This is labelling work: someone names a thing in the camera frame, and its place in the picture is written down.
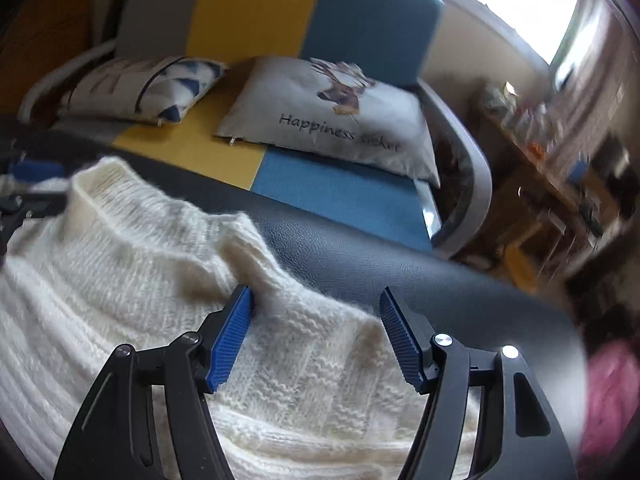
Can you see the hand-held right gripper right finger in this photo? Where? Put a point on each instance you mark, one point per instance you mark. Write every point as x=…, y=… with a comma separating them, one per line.
x=402, y=340

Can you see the white knit sweater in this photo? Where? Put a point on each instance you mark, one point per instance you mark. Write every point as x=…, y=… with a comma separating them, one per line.
x=130, y=270

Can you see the triangle pattern pillow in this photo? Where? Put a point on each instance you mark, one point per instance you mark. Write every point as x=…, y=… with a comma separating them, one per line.
x=135, y=85

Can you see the cluster of glass jars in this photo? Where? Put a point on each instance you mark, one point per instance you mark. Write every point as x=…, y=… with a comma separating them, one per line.
x=520, y=110

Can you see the pink patterned curtain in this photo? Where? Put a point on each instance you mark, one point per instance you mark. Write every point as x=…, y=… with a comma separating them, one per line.
x=590, y=50

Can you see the deer print pillow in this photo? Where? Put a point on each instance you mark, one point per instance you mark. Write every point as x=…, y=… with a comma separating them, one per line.
x=325, y=115

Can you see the grey yellow blue sofa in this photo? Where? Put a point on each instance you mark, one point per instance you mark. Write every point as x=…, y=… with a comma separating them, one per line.
x=370, y=15

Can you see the wooden desk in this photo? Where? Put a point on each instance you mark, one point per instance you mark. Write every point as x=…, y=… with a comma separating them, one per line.
x=550, y=190

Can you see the blue bag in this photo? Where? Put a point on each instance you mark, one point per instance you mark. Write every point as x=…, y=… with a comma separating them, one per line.
x=579, y=171

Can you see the brown wooden wardrobe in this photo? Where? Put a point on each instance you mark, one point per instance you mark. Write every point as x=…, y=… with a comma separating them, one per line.
x=50, y=25

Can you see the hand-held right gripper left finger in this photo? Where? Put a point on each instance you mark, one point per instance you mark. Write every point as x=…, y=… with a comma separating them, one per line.
x=231, y=340

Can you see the pink quilt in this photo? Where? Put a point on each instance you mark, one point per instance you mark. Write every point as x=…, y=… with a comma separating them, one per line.
x=615, y=410

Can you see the large barred window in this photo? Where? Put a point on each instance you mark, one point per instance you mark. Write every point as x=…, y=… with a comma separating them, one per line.
x=500, y=0

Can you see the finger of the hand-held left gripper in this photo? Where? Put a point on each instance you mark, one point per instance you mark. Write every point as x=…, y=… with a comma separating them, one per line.
x=35, y=170
x=30, y=205

